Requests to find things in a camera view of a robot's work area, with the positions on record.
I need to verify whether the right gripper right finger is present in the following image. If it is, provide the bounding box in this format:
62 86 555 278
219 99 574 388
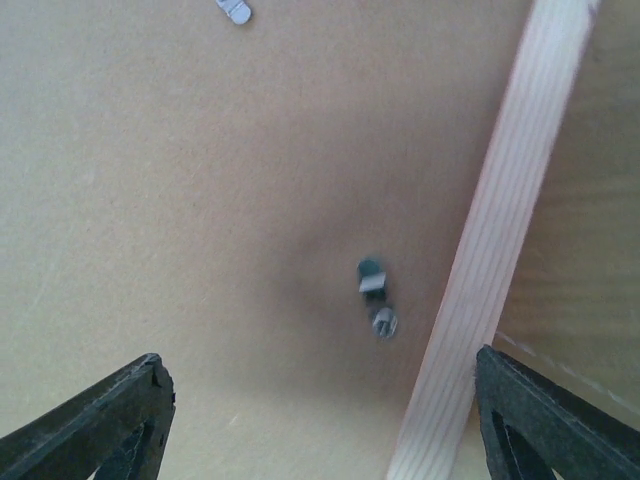
475 345 639 479

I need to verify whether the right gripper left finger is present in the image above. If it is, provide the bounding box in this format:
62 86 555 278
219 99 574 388
1 353 175 479

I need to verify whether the pink picture frame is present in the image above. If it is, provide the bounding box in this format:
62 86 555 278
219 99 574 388
0 0 601 480

